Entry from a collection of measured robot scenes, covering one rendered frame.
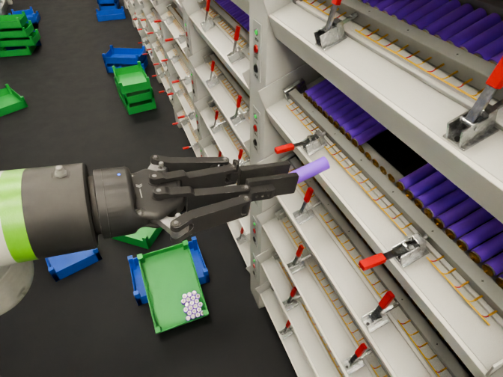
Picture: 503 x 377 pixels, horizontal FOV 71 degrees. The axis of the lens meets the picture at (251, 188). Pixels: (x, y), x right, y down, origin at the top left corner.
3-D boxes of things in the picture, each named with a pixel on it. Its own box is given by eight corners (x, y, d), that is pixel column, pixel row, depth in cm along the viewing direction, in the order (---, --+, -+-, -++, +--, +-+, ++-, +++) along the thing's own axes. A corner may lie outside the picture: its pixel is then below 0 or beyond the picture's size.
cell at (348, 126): (376, 119, 65) (346, 136, 65) (370, 114, 67) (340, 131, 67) (375, 111, 64) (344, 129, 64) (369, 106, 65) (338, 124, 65)
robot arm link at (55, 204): (14, 205, 29) (22, 143, 35) (46, 286, 36) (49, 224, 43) (93, 194, 31) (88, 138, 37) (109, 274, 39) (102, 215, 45)
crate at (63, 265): (39, 237, 168) (32, 226, 162) (82, 218, 176) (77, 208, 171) (55, 282, 150) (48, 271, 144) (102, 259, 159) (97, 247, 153)
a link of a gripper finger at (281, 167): (238, 188, 45) (236, 185, 46) (286, 181, 48) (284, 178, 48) (241, 170, 43) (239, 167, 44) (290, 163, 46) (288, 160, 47)
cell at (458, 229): (496, 218, 47) (455, 241, 47) (485, 209, 49) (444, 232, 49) (498, 210, 46) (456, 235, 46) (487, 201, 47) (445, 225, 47)
